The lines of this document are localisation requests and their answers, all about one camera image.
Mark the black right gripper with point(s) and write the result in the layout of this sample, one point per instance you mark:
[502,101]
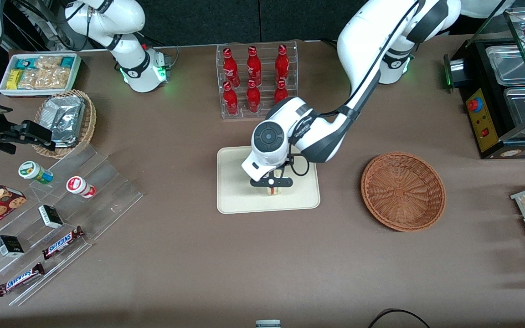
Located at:
[11,135]

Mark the clear rice cracker bags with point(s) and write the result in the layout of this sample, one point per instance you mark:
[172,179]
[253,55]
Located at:
[46,75]

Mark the green lid cup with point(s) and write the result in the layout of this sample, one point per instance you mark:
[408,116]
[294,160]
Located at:
[32,171]

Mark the small black box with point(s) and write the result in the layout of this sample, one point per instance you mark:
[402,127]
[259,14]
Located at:
[9,246]
[50,216]

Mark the snickers bar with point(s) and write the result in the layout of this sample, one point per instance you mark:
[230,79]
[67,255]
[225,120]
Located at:
[20,279]
[62,243]

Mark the red lid cup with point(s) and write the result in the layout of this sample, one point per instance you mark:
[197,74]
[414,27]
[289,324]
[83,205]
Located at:
[78,185]

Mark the red cola bottle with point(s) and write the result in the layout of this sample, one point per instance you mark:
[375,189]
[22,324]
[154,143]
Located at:
[230,68]
[253,99]
[254,66]
[230,101]
[282,64]
[280,91]

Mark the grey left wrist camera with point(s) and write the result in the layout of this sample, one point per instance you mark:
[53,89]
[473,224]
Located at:
[262,183]

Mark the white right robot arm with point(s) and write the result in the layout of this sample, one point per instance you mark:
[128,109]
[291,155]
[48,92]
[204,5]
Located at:
[121,41]

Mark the triangle sandwich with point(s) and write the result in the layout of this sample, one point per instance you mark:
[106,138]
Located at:
[276,191]

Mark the clear acrylic bottle rack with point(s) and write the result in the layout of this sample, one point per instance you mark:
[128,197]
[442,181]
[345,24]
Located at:
[265,116]

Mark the white snack tray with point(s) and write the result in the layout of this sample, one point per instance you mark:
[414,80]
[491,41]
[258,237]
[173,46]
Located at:
[5,92]

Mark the cream plastic tray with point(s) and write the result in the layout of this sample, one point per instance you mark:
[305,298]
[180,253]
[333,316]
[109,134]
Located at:
[235,196]

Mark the black food warmer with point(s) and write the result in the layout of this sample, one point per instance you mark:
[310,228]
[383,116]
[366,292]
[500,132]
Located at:
[486,127]

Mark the teal snack pack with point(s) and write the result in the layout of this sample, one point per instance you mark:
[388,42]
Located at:
[24,64]
[67,62]

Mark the light tan wicker basket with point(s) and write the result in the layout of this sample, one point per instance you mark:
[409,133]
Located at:
[88,123]

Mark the yellow snack pack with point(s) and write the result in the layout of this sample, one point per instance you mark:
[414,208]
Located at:
[14,79]

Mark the brown round wicker basket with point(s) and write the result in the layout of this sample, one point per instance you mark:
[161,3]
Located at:
[404,191]

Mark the clear acrylic stepped display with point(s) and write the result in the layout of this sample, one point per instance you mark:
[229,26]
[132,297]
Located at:
[107,196]

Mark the silver foil pack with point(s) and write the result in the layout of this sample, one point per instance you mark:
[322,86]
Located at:
[64,118]

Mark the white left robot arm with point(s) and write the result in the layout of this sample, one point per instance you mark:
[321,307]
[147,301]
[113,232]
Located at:
[362,50]

